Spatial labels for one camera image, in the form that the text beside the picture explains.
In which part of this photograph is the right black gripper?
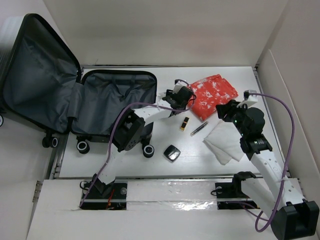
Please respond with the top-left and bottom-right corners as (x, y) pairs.
(215, 99), (248, 137)

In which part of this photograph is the black pen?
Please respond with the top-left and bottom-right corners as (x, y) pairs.
(190, 121), (209, 137)

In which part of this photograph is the red white patterned cloth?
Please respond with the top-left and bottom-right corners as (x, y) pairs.
(190, 74), (238, 121)

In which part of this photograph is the black gold lipstick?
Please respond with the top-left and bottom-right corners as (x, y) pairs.
(179, 116), (190, 131)

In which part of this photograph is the black square compact case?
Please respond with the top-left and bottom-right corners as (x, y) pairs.
(163, 144), (181, 163)

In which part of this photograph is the black suitcase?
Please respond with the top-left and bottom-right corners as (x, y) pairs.
(0, 13), (157, 154)

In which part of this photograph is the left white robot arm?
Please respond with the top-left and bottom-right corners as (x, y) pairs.
(90, 84), (196, 199)

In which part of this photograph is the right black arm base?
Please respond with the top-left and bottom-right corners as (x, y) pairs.
(210, 182), (260, 210)

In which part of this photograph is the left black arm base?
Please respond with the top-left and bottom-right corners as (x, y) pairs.
(79, 182), (128, 211)

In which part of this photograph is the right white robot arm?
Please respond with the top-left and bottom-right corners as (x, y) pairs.
(216, 100), (320, 240)

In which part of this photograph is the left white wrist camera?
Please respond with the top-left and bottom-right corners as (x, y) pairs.
(172, 79), (190, 93)

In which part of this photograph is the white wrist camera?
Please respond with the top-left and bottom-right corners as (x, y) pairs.
(238, 90), (258, 109)
(172, 79), (190, 93)

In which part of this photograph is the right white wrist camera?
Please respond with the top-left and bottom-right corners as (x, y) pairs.
(238, 90), (258, 109)

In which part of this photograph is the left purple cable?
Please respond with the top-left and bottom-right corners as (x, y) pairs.
(78, 78), (193, 208)

